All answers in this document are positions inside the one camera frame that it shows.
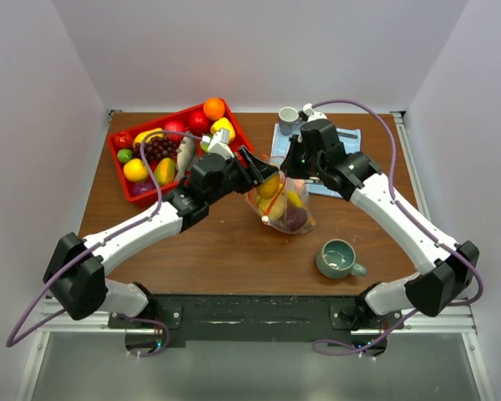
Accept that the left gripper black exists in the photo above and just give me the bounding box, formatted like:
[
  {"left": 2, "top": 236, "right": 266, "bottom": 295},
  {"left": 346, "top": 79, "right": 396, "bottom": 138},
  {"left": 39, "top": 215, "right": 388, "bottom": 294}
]
[{"left": 206, "top": 145, "right": 277, "bottom": 206}]

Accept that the orange yellow mango toy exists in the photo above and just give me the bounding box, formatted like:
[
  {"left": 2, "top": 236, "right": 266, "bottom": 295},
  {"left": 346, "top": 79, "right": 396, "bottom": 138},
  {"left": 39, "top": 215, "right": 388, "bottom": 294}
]
[{"left": 256, "top": 173, "right": 281, "bottom": 200}]

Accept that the yellow banana toy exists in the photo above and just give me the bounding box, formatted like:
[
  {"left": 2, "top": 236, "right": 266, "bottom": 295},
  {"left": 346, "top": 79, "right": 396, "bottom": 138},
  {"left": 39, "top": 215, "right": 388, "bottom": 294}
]
[{"left": 286, "top": 190, "right": 306, "bottom": 209}]

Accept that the clear zip top bag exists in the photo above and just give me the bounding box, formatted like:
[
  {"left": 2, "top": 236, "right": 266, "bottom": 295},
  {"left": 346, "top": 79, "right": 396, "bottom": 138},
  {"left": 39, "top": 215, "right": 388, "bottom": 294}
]
[{"left": 245, "top": 172, "right": 316, "bottom": 235}]

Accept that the yellow lemon toy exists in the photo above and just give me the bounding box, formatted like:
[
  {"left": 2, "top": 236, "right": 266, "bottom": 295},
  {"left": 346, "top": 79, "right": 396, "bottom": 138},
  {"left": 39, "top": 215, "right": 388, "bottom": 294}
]
[{"left": 258, "top": 195, "right": 286, "bottom": 221}]

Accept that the dark red plum toy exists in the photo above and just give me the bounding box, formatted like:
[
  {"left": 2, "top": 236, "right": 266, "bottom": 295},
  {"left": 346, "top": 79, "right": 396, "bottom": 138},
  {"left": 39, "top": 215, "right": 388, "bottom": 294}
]
[{"left": 284, "top": 206, "right": 308, "bottom": 233}]

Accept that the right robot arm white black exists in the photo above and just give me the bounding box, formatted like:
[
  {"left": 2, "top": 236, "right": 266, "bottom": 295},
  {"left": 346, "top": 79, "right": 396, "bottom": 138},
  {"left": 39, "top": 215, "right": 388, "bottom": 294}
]
[{"left": 281, "top": 119, "right": 479, "bottom": 328}]

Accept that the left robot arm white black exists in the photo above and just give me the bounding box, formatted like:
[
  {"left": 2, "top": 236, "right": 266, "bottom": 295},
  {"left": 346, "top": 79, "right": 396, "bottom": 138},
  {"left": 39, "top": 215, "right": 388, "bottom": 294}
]
[{"left": 43, "top": 146, "right": 278, "bottom": 327}]

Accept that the grey white cup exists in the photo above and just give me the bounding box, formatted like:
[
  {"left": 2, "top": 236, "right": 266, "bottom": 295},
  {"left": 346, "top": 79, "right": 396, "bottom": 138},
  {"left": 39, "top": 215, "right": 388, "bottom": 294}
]
[{"left": 278, "top": 107, "right": 306, "bottom": 136}]

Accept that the yellow pepper toy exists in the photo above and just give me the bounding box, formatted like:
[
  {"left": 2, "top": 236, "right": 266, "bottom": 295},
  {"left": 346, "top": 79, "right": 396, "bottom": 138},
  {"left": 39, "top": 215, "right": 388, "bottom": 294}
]
[{"left": 210, "top": 117, "right": 235, "bottom": 144}]

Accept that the red plastic tray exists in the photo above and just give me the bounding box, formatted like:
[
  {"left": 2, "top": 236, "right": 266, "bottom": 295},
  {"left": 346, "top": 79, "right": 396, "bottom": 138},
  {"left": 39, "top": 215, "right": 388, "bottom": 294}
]
[{"left": 108, "top": 98, "right": 254, "bottom": 207}]

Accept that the blue checked cloth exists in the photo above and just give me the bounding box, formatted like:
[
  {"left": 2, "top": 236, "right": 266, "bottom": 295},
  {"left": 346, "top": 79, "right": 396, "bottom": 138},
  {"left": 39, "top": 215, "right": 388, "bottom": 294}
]
[{"left": 270, "top": 124, "right": 362, "bottom": 198}]

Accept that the grey toy fish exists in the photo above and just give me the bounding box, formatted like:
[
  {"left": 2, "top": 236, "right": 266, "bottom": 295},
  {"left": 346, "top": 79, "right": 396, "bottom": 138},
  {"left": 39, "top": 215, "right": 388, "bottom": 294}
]
[{"left": 175, "top": 136, "right": 196, "bottom": 181}]

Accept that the red apple toy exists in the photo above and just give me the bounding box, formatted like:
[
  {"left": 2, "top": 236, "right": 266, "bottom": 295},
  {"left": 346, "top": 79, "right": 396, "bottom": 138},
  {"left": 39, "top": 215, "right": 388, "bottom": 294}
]
[{"left": 188, "top": 109, "right": 211, "bottom": 135}]

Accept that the orange fruit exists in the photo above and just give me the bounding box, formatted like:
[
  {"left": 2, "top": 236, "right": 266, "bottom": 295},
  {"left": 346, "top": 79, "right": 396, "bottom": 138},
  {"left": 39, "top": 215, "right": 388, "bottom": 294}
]
[{"left": 203, "top": 98, "right": 225, "bottom": 121}]

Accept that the green yellow mango toy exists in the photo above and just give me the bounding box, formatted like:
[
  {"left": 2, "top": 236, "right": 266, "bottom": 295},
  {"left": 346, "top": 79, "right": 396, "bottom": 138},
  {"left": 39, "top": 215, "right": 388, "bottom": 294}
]
[{"left": 154, "top": 157, "right": 177, "bottom": 186}]

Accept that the purple grapes bunch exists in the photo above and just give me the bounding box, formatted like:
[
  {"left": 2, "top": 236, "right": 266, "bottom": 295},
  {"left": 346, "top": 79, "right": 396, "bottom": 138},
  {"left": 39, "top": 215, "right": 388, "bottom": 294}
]
[{"left": 144, "top": 136, "right": 180, "bottom": 162}]

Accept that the green ceramic mug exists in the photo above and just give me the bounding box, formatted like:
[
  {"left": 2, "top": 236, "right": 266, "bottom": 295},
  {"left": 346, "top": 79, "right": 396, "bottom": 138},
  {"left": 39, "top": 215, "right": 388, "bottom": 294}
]
[{"left": 315, "top": 239, "right": 367, "bottom": 280}]

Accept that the purple onion toy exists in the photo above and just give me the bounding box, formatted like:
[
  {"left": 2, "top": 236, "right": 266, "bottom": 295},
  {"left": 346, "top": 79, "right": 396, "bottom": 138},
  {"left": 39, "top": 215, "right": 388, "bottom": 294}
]
[{"left": 131, "top": 180, "right": 156, "bottom": 196}]

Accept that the yellow round fruit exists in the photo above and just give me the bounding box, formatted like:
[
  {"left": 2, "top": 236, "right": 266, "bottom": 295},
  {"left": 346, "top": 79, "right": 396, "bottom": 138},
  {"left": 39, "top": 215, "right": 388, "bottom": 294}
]
[{"left": 123, "top": 158, "right": 149, "bottom": 183}]

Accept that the green lime toy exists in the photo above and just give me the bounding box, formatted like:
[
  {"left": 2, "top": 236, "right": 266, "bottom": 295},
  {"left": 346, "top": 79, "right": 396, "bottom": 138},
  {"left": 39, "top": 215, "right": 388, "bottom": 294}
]
[{"left": 117, "top": 149, "right": 134, "bottom": 165}]

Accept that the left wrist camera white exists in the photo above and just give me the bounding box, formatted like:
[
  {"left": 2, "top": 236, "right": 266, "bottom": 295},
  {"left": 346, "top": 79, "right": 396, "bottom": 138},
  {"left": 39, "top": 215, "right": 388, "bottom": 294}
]
[{"left": 206, "top": 129, "right": 235, "bottom": 160}]

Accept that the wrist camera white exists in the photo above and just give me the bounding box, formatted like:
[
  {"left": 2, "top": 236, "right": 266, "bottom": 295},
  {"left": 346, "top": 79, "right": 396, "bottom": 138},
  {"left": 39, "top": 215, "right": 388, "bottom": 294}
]
[
  {"left": 299, "top": 104, "right": 327, "bottom": 123},
  {"left": 206, "top": 129, "right": 235, "bottom": 160}
]

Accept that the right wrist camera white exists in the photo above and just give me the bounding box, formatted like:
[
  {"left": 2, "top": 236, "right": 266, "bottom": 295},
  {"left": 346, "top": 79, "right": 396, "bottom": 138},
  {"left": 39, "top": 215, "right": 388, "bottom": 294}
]
[{"left": 299, "top": 104, "right": 327, "bottom": 123}]

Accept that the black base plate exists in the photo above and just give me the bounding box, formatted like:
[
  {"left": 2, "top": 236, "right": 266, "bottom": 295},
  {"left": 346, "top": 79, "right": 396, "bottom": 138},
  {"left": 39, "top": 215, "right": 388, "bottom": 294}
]
[{"left": 108, "top": 293, "right": 404, "bottom": 350}]

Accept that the aluminium frame rail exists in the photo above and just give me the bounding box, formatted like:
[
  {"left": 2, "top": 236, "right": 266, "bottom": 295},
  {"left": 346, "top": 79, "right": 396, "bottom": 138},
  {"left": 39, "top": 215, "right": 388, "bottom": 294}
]
[{"left": 36, "top": 298, "right": 476, "bottom": 335}]

